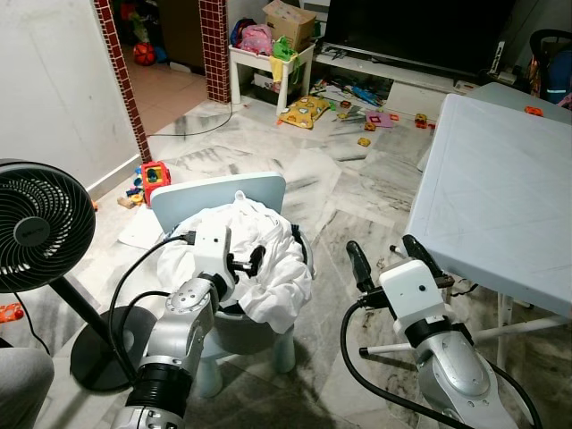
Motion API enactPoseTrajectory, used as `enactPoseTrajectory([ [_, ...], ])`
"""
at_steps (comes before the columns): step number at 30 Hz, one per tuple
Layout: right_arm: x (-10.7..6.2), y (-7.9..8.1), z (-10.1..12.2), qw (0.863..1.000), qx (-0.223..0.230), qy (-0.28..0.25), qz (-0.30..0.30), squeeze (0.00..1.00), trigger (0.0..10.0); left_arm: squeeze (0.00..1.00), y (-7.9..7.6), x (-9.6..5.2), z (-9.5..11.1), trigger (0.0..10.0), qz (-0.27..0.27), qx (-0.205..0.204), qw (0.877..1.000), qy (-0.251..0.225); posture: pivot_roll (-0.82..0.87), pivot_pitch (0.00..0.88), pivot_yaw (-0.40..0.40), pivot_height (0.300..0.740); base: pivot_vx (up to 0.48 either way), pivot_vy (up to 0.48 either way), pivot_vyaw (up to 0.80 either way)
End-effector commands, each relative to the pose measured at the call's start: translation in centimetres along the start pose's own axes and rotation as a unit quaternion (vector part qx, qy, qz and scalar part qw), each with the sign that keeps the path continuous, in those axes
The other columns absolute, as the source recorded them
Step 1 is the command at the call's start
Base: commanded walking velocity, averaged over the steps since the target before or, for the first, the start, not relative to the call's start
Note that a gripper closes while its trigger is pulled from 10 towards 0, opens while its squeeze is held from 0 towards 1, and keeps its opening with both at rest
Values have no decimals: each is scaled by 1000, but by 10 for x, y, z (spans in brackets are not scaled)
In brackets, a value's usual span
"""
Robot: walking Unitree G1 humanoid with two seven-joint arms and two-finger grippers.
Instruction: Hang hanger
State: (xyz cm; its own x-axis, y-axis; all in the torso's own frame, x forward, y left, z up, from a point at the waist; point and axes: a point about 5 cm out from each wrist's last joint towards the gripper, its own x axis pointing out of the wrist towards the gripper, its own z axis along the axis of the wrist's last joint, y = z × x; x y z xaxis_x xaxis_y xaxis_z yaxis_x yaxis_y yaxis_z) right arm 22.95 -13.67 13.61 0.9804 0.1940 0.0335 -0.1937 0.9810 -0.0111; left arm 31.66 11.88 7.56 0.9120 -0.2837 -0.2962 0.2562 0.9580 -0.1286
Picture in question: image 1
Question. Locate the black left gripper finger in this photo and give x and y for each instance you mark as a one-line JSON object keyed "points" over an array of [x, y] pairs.
{"points": [[257, 259]]}

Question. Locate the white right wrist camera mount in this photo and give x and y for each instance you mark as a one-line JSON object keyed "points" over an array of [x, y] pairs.
{"points": [[411, 290]]}

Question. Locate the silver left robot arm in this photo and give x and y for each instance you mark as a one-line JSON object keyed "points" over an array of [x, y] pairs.
{"points": [[174, 340]]}

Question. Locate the small orange toy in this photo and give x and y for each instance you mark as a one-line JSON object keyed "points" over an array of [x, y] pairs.
{"points": [[534, 111]]}

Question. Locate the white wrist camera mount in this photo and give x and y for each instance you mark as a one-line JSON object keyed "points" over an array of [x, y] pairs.
{"points": [[213, 255], [411, 290]]}

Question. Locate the red ball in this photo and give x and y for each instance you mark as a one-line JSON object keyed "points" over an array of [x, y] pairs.
{"points": [[145, 54]]}

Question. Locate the brown cardboard box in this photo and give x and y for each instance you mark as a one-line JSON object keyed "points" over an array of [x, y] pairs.
{"points": [[290, 22]]}

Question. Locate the light blue plastic kids chair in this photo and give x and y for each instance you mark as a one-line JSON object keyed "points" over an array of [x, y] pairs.
{"points": [[214, 189]]}

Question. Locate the white television stand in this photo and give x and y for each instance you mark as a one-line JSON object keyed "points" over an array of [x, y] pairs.
{"points": [[402, 79]]}

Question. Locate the white shirt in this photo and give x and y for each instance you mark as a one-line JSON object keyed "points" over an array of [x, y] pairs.
{"points": [[277, 286]]}

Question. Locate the light blue folding table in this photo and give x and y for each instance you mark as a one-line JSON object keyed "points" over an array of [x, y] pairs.
{"points": [[500, 94], [500, 197]]}

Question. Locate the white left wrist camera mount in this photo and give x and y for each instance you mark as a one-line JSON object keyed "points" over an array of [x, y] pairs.
{"points": [[213, 255]]}

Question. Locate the pink kids backpack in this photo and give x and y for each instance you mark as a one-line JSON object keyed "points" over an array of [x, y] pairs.
{"points": [[256, 40]]}

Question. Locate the person's grey trouser leg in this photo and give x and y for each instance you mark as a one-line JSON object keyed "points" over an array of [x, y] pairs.
{"points": [[22, 389]]}

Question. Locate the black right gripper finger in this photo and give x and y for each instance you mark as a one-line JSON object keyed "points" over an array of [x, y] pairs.
{"points": [[422, 257], [360, 266]]}

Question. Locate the black television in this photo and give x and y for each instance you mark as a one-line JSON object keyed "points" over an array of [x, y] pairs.
{"points": [[420, 36]]}

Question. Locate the small white side table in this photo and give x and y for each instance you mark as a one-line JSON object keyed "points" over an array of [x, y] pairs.
{"points": [[259, 55]]}

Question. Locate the red toy cube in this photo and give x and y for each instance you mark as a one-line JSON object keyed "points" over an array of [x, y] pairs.
{"points": [[154, 177]]}

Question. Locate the pink toy tile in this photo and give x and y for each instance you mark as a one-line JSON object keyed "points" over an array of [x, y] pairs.
{"points": [[384, 118]]}

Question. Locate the green toy bag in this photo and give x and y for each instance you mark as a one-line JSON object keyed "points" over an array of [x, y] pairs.
{"points": [[286, 49]]}

